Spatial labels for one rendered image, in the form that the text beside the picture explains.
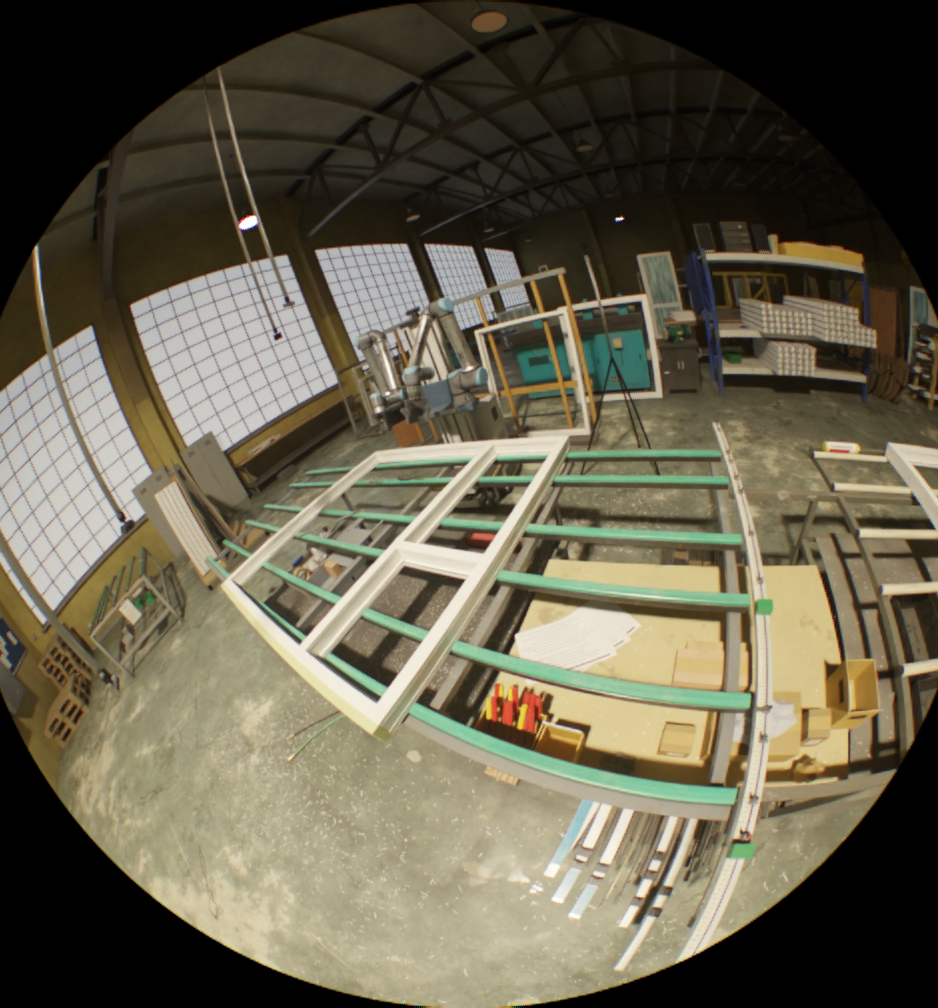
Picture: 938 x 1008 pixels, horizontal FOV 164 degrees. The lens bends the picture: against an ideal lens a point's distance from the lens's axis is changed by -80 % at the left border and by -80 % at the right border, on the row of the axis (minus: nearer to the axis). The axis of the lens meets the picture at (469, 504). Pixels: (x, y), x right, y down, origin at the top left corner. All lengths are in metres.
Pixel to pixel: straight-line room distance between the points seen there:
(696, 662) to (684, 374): 4.33
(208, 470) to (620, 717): 8.24
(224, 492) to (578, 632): 7.98
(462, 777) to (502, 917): 0.75
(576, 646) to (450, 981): 1.66
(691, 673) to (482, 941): 1.39
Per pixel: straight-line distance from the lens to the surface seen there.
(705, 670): 0.96
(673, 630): 1.15
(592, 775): 0.74
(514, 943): 1.73
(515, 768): 0.77
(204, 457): 8.34
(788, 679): 1.17
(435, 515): 1.41
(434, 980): 1.92
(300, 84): 9.00
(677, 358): 4.88
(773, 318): 4.91
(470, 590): 0.95
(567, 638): 1.13
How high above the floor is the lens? 1.60
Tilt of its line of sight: 30 degrees down
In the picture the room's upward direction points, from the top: 21 degrees counter-clockwise
